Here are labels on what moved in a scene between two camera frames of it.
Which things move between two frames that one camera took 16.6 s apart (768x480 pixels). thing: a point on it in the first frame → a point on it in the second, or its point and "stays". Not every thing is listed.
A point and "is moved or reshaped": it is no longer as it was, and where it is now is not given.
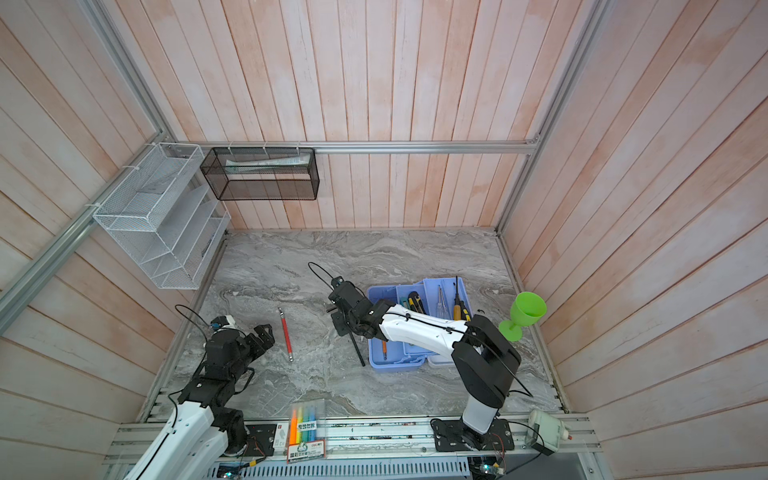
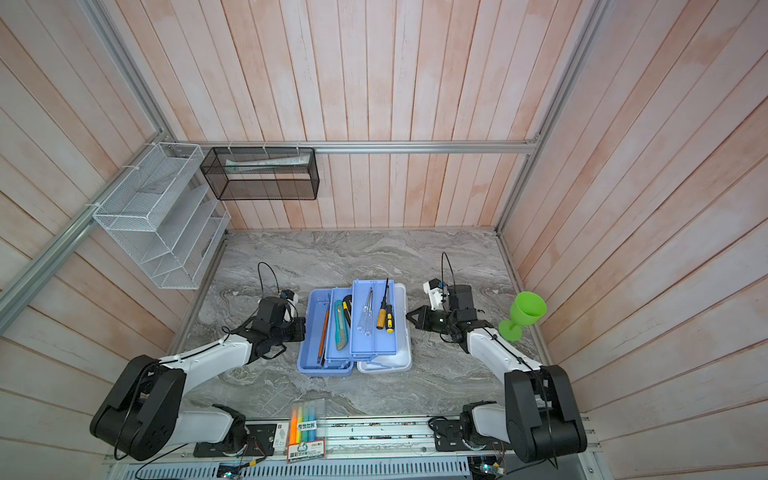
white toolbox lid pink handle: x=544 y=432 is moved or reshaped
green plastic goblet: x=527 y=309 stays
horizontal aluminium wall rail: x=478 y=145 stays
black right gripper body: x=344 y=323 → x=443 y=320
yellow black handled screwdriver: x=460 y=310 is moved or reshaped
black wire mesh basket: x=262 y=174 stays
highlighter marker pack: x=307 y=431 stays
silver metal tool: x=441 y=311 is moved or reshaped
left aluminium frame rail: x=18 y=293 stays
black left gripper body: x=238 y=365 → x=289 y=331
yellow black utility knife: x=415 y=302 is moved or reshaped
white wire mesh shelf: x=166 y=216 stays
